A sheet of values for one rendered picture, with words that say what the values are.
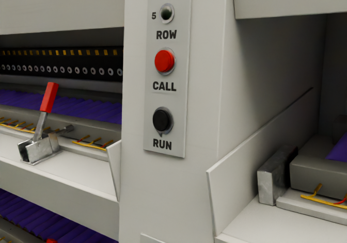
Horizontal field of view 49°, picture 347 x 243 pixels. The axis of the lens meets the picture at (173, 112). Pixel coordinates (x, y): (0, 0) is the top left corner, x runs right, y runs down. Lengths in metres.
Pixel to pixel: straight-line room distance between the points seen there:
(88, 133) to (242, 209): 0.23
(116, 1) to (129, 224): 0.18
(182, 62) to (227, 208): 0.11
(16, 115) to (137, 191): 0.32
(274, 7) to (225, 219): 0.14
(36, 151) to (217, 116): 0.25
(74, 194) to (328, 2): 0.27
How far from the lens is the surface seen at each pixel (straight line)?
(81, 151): 0.44
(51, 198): 0.43
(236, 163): 0.27
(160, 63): 0.28
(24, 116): 0.58
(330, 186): 0.30
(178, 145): 0.27
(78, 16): 0.37
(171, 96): 0.27
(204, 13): 0.26
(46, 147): 0.46
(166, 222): 0.30
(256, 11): 0.26
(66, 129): 0.47
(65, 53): 0.66
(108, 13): 0.34
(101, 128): 0.44
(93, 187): 0.36
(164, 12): 0.28
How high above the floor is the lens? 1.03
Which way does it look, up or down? 6 degrees down
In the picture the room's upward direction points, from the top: 2 degrees clockwise
